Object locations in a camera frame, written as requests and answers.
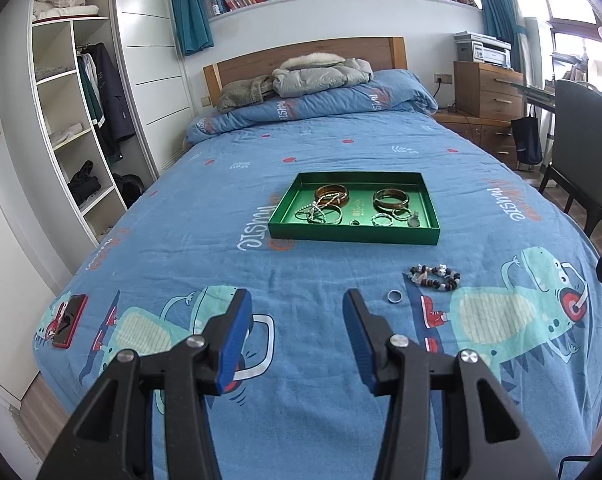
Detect low wooden nightstand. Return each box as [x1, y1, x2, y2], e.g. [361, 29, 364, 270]
[433, 111, 519, 168]

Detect black backpack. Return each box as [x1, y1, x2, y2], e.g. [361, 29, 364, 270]
[112, 173, 145, 208]

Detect glass desk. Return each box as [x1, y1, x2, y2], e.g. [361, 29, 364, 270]
[514, 80, 557, 96]

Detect grey chair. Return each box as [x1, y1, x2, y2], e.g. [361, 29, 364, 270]
[538, 79, 602, 238]

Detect long blue curtain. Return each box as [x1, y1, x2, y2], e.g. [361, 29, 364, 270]
[468, 0, 519, 53]

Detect dark brown bangle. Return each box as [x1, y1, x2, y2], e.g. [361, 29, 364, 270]
[372, 188, 412, 212]

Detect green tray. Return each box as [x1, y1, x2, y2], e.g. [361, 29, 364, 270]
[267, 171, 441, 246]

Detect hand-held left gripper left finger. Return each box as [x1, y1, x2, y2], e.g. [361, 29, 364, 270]
[36, 287, 253, 480]

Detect pearl necklace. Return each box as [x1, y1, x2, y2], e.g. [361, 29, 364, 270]
[295, 197, 339, 223]

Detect black cable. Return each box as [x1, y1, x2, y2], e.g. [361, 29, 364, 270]
[556, 452, 594, 480]

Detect white door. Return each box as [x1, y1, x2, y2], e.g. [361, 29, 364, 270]
[0, 150, 56, 401]

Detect red smartphone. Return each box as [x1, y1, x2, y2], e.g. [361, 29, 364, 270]
[52, 294, 88, 349]

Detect olive fleece jacket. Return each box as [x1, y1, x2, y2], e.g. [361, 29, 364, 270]
[216, 76, 277, 113]

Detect white printer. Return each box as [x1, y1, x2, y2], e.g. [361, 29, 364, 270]
[454, 31, 512, 68]

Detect folded white clothes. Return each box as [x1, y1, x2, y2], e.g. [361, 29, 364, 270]
[51, 125, 89, 146]

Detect blue dinosaur print bed sheet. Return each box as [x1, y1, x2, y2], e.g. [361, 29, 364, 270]
[33, 110, 602, 480]

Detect thin silver bangle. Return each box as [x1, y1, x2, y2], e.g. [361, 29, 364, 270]
[308, 203, 343, 226]

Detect grey puffer jacket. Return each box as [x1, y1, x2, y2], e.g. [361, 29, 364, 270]
[272, 53, 373, 98]

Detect black bag on shelf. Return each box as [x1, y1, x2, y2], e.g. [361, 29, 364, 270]
[67, 160, 102, 201]

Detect wooden headboard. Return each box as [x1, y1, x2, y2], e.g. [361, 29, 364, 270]
[202, 36, 408, 106]

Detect wooden drawer chest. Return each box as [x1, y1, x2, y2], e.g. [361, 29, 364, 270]
[454, 61, 524, 121]

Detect folded blue duvet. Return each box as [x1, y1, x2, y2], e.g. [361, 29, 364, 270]
[186, 69, 438, 143]

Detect short blue curtain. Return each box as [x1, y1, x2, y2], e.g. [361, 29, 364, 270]
[168, 0, 214, 57]

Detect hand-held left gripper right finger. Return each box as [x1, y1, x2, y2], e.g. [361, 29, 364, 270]
[342, 288, 557, 480]

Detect hanging dark clothes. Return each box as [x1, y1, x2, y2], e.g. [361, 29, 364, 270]
[76, 42, 136, 161]

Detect amber bangle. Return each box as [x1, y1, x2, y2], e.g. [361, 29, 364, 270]
[314, 184, 350, 206]

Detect beaded bracelet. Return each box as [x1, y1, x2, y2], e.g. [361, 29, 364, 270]
[406, 263, 462, 292]

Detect white wardrobe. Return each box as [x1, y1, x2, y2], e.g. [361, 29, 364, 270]
[30, 0, 192, 243]

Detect black tote bag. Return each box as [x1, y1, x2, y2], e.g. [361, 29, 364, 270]
[511, 115, 543, 166]

